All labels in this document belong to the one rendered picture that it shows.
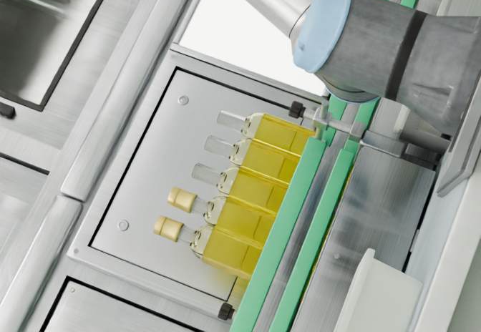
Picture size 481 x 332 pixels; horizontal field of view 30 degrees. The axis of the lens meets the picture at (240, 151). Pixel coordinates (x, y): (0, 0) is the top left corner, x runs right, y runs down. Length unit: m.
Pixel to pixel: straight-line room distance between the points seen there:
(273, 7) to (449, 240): 0.45
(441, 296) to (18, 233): 0.97
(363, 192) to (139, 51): 0.64
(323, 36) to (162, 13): 0.83
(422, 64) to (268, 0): 0.29
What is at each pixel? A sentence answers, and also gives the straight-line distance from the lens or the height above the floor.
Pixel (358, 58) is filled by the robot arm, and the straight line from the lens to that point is 1.10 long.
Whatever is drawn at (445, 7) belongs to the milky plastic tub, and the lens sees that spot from 1.38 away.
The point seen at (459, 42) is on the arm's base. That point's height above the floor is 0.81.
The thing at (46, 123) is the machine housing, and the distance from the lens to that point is 1.85.
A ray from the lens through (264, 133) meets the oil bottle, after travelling 1.59.
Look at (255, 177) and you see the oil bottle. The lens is 1.55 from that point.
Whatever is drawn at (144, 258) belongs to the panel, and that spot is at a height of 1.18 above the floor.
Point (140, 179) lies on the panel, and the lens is 1.73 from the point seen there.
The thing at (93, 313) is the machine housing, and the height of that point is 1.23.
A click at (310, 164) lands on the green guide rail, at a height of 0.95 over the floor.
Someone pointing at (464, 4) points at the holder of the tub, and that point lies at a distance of 1.39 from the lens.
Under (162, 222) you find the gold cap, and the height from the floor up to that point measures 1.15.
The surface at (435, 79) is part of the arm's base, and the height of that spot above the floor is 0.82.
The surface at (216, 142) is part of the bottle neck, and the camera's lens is 1.59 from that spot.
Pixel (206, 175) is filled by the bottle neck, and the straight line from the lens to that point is 1.57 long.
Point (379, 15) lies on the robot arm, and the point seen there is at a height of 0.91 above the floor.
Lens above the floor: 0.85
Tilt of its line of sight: 8 degrees up
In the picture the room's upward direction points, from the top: 69 degrees counter-clockwise
